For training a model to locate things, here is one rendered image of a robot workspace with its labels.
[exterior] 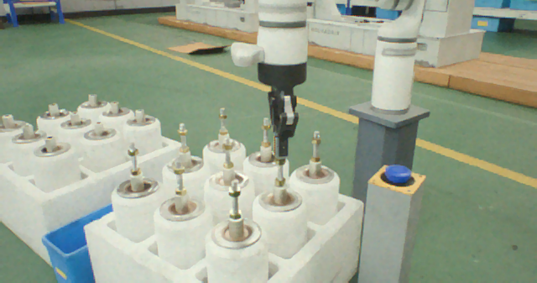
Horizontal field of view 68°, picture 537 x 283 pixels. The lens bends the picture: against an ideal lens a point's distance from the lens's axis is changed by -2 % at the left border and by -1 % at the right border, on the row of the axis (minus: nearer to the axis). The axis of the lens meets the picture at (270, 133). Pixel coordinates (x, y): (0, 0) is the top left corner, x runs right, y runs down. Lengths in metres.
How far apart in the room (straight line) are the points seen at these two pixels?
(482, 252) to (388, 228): 0.47
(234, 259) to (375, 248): 0.24
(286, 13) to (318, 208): 0.38
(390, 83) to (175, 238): 0.60
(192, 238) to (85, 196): 0.39
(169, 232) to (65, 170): 0.39
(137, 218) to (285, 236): 0.26
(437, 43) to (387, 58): 1.68
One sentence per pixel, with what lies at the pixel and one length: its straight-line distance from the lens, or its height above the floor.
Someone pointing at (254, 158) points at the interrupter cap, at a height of 0.25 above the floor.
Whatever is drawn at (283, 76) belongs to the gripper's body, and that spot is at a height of 0.48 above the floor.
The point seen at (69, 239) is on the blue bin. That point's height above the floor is 0.08.
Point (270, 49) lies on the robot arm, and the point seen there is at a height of 0.52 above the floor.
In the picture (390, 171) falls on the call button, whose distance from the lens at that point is 0.66.
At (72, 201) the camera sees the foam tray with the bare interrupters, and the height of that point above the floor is 0.15.
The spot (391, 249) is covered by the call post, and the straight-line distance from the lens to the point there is 0.70.
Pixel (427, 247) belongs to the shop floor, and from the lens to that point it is 1.08.
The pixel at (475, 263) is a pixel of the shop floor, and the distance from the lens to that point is 1.07.
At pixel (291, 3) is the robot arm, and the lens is 0.58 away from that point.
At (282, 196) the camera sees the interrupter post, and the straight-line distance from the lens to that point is 0.69.
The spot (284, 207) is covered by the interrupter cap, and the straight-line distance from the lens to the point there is 0.68.
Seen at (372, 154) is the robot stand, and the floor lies 0.19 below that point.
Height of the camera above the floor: 0.62
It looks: 22 degrees down
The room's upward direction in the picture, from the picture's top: straight up
